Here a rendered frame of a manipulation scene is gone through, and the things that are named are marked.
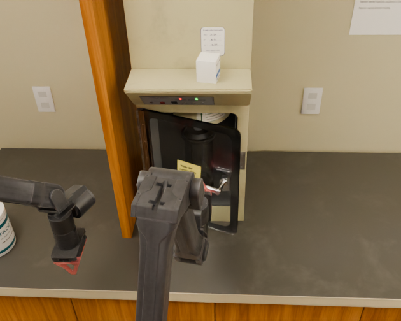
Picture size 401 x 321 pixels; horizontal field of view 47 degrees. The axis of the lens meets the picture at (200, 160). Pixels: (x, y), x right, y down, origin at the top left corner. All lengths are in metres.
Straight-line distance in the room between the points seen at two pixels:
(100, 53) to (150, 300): 0.64
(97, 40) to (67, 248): 0.52
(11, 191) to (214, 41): 0.61
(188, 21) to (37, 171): 0.98
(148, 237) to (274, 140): 1.24
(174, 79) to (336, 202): 0.79
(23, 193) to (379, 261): 1.05
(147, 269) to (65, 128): 1.30
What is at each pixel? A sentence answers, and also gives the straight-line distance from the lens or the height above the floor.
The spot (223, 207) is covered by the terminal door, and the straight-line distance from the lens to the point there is 1.41.
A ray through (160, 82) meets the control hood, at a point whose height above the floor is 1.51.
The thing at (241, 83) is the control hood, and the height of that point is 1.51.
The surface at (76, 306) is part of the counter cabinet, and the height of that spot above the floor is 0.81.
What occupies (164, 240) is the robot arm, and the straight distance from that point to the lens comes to 0.74.
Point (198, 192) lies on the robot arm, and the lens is 0.78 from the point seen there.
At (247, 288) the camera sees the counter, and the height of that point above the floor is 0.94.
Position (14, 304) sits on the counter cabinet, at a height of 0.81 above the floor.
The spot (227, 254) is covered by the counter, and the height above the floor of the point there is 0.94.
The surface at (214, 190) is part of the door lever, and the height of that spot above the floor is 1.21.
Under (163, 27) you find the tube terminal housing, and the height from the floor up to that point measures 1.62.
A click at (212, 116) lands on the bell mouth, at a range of 1.37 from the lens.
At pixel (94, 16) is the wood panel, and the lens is 1.15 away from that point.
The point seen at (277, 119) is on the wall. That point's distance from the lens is 1.86.
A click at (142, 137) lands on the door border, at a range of 1.38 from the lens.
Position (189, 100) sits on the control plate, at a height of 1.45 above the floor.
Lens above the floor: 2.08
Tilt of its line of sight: 38 degrees down
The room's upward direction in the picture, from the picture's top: 2 degrees counter-clockwise
